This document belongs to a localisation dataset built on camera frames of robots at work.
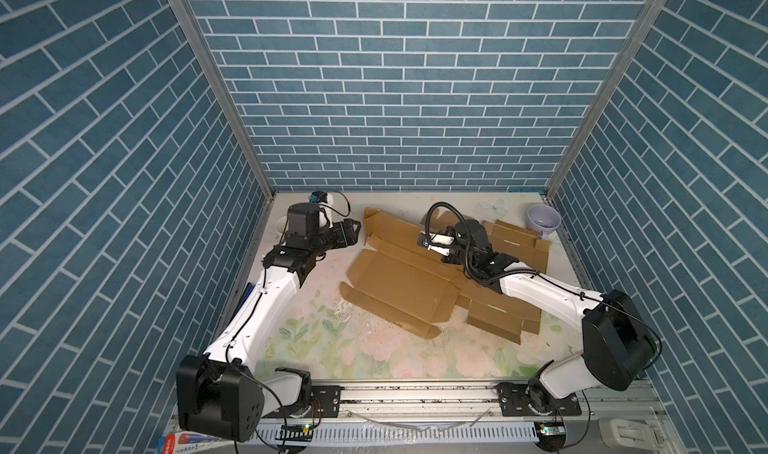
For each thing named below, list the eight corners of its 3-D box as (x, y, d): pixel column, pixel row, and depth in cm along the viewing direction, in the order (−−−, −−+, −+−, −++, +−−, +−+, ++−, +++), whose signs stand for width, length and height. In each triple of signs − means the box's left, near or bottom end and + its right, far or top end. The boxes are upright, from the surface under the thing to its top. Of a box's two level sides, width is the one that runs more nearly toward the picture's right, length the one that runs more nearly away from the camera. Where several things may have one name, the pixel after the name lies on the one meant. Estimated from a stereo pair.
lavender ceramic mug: (537, 244, 107) (544, 233, 102) (513, 226, 113) (519, 215, 108) (558, 227, 113) (565, 216, 108) (534, 210, 118) (540, 199, 113)
